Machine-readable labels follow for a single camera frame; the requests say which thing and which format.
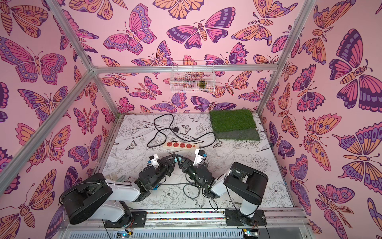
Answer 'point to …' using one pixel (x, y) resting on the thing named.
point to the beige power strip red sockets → (180, 146)
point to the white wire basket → (192, 76)
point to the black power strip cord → (175, 129)
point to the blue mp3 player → (155, 188)
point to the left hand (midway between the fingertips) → (178, 155)
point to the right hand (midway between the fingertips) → (177, 156)
